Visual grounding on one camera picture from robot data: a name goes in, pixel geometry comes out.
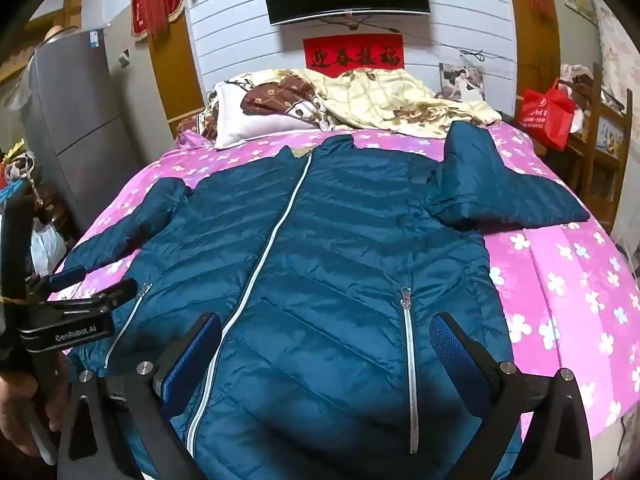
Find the wall switch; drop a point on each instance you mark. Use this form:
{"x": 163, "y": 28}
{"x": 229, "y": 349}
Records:
{"x": 125, "y": 57}

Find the red shopping bag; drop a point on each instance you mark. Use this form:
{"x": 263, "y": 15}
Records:
{"x": 545, "y": 115}

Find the person's left hand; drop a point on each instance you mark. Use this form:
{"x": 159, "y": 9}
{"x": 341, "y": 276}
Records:
{"x": 12, "y": 410}

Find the cream floral quilt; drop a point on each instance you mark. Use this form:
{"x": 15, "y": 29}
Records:
{"x": 370, "y": 100}

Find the beige hat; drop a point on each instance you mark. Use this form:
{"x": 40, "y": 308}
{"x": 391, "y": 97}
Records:
{"x": 54, "y": 34}

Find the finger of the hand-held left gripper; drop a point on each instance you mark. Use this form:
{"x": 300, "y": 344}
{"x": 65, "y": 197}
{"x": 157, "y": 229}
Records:
{"x": 100, "y": 295}
{"x": 67, "y": 278}

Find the floral curtain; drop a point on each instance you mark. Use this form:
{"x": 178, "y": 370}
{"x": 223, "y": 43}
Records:
{"x": 617, "y": 50}

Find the grey refrigerator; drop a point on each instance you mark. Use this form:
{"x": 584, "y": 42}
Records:
{"x": 80, "y": 125}

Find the white plastic bag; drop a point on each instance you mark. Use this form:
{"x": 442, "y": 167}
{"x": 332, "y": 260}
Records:
{"x": 47, "y": 247}

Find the pink floral bedsheet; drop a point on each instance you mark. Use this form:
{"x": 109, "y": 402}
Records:
{"x": 550, "y": 270}

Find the teal down jacket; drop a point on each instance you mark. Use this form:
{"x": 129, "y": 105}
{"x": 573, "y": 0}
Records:
{"x": 325, "y": 260}

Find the white pillow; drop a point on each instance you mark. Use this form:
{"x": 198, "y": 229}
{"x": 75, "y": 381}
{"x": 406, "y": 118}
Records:
{"x": 250, "y": 120}

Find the red wall banner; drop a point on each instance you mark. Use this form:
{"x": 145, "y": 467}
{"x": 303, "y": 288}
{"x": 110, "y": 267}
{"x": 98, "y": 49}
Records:
{"x": 352, "y": 53}

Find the wooden chair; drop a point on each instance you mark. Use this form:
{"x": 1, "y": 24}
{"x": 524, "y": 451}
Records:
{"x": 597, "y": 125}

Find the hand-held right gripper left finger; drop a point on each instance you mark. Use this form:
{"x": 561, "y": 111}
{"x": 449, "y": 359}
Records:
{"x": 192, "y": 355}

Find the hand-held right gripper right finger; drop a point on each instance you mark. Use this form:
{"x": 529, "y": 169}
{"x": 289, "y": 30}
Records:
{"x": 455, "y": 355}

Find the wall photo poster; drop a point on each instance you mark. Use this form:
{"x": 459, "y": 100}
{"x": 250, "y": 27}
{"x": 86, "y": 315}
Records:
{"x": 462, "y": 82}

